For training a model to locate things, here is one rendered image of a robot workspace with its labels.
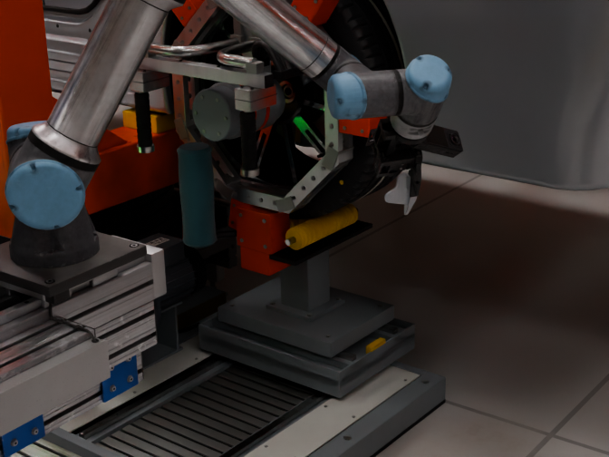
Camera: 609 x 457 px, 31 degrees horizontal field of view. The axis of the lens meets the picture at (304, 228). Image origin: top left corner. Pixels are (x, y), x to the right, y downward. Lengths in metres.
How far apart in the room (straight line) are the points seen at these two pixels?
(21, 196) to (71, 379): 0.30
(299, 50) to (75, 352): 0.61
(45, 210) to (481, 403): 1.68
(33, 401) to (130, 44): 0.56
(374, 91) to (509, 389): 1.56
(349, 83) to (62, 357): 0.62
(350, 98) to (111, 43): 0.38
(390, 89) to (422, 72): 0.06
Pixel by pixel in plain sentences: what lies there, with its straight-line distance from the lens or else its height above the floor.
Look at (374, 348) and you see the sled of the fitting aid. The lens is 2.98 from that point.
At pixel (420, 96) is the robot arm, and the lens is 1.78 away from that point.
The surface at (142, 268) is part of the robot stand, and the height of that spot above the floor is 0.75.
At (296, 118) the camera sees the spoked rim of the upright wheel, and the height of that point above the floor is 0.80.
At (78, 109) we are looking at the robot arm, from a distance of 1.69.
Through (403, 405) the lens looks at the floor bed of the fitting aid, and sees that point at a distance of 2.90.
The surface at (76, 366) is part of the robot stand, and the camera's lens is 1.78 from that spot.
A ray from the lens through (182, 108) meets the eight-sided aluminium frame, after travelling 2.92.
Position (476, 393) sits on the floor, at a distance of 3.13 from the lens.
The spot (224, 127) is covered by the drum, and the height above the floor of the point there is 0.83.
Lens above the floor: 1.51
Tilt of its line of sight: 20 degrees down
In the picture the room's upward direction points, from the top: 1 degrees counter-clockwise
